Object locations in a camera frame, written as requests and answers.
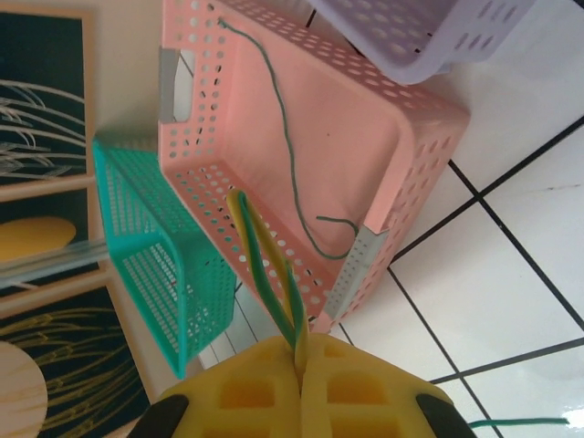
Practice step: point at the lavender perforated plastic basket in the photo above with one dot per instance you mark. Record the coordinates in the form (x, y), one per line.
(410, 45)

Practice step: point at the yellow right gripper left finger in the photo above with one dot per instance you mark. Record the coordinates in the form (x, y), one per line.
(242, 392)

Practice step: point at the teal perforated plastic basket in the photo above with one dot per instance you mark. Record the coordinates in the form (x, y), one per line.
(137, 196)

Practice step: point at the pink perforated plastic basket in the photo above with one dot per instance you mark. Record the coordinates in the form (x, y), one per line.
(342, 137)

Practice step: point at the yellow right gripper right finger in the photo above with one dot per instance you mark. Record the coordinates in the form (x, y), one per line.
(365, 397)

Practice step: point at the aluminium frame post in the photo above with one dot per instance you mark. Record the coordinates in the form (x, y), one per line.
(45, 267)

